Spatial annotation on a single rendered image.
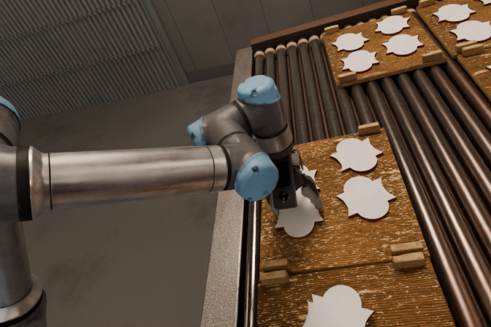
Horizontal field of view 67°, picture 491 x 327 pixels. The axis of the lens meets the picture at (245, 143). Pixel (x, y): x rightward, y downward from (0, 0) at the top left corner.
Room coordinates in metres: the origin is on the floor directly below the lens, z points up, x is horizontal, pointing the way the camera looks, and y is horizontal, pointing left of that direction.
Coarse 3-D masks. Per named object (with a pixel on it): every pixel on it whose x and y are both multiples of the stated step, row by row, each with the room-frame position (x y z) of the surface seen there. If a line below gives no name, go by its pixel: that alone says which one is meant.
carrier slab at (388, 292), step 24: (384, 264) 0.40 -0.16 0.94; (264, 288) 0.45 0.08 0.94; (288, 288) 0.43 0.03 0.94; (312, 288) 0.41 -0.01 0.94; (360, 288) 0.37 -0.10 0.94; (384, 288) 0.35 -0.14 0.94; (408, 288) 0.34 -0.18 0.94; (432, 288) 0.32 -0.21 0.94; (264, 312) 0.40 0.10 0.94; (288, 312) 0.38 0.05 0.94; (384, 312) 0.31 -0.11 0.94; (408, 312) 0.30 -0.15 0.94; (432, 312) 0.28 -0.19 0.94
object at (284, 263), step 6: (282, 258) 0.48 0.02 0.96; (264, 264) 0.49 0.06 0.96; (270, 264) 0.48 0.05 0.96; (276, 264) 0.47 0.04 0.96; (282, 264) 0.47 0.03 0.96; (288, 264) 0.47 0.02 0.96; (264, 270) 0.48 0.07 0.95; (270, 270) 0.48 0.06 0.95; (276, 270) 0.47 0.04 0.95; (288, 270) 0.47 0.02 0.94
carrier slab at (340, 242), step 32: (320, 160) 0.74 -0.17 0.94; (384, 160) 0.65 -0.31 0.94; (320, 192) 0.64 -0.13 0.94; (320, 224) 0.55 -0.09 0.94; (352, 224) 0.51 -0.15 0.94; (384, 224) 0.48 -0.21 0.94; (416, 224) 0.45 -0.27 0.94; (288, 256) 0.50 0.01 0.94; (320, 256) 0.47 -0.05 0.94; (352, 256) 0.44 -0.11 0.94; (384, 256) 0.41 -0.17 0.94
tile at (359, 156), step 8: (344, 144) 0.76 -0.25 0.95; (352, 144) 0.74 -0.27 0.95; (360, 144) 0.73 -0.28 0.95; (368, 144) 0.72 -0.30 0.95; (344, 152) 0.73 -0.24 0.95; (352, 152) 0.71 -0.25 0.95; (360, 152) 0.70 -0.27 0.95; (368, 152) 0.69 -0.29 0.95; (376, 152) 0.68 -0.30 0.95; (336, 160) 0.72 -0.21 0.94; (344, 160) 0.70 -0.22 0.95; (352, 160) 0.69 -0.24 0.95; (360, 160) 0.68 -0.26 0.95; (368, 160) 0.67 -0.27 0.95; (376, 160) 0.66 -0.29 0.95; (344, 168) 0.67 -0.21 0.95; (352, 168) 0.66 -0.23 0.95; (360, 168) 0.65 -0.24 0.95; (368, 168) 0.64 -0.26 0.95
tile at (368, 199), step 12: (348, 180) 0.63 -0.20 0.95; (360, 180) 0.61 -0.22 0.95; (348, 192) 0.59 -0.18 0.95; (360, 192) 0.58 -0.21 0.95; (372, 192) 0.57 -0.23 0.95; (384, 192) 0.55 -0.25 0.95; (348, 204) 0.56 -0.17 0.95; (360, 204) 0.55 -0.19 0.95; (372, 204) 0.53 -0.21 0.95; (384, 204) 0.52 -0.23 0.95; (360, 216) 0.52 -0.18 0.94; (372, 216) 0.51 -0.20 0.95; (384, 216) 0.50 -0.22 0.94
